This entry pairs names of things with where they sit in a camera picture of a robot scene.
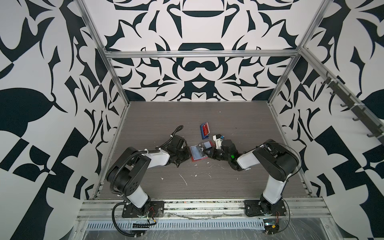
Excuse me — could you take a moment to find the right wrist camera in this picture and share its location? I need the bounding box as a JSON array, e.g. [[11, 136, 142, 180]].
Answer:
[[213, 134, 225, 150]]

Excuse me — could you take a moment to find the aluminium front rail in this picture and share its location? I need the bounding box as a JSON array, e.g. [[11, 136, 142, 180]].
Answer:
[[77, 198, 332, 220]]

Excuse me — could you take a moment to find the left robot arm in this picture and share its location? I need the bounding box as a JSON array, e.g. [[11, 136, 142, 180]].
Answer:
[[106, 135, 190, 211]]

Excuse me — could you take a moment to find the right base electronics board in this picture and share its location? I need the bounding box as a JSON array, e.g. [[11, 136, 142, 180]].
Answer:
[[263, 219, 280, 236]]

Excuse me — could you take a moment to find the red card holder wallet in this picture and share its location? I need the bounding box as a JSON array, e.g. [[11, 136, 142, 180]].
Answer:
[[190, 141, 214, 162]]

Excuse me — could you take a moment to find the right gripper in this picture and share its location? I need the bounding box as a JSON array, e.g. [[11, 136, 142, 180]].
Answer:
[[202, 146, 232, 163]]

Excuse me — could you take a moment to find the blue card stand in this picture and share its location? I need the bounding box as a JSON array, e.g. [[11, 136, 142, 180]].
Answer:
[[199, 121, 211, 141]]

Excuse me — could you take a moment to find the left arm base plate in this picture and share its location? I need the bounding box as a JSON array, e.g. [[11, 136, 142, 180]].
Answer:
[[122, 200, 165, 218]]

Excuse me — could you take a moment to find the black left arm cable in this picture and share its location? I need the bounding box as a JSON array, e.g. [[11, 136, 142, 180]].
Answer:
[[111, 201, 151, 238]]

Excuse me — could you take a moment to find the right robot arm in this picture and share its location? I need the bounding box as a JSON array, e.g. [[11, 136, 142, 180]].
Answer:
[[204, 139, 302, 206]]

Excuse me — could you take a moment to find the wall hook rail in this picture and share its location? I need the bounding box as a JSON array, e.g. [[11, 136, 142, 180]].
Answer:
[[321, 72, 384, 145]]

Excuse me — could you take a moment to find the white vented cable duct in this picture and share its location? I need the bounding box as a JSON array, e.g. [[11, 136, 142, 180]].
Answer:
[[86, 219, 265, 231]]

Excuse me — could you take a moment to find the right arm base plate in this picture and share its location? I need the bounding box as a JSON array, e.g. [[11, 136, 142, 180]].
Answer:
[[244, 199, 287, 217]]

